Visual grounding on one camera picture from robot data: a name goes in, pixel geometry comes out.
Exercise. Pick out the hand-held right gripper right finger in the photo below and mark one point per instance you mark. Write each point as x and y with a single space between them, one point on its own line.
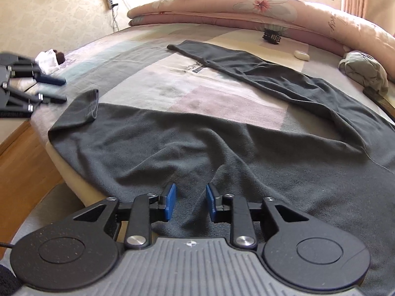
211 203

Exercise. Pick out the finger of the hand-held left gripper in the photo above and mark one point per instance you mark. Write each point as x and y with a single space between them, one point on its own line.
52 80
52 99

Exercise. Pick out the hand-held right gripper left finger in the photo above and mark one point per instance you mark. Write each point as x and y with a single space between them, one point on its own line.
170 202

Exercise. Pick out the small white cloth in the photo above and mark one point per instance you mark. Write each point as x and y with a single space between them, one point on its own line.
46 61

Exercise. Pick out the brown hair scrunchie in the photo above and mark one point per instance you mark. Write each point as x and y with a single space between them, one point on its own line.
59 56

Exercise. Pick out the white power strip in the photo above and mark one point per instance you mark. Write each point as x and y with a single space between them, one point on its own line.
110 0

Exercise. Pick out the white earbuds case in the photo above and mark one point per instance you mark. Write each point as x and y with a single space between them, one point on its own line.
301 55

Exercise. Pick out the black hair claw clip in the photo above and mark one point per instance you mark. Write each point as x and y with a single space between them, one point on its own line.
272 35

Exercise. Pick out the pink floral quilt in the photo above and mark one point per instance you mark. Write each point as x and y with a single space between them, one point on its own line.
247 9

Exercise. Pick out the crumpled grey-green cloth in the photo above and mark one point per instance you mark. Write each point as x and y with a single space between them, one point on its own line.
362 69

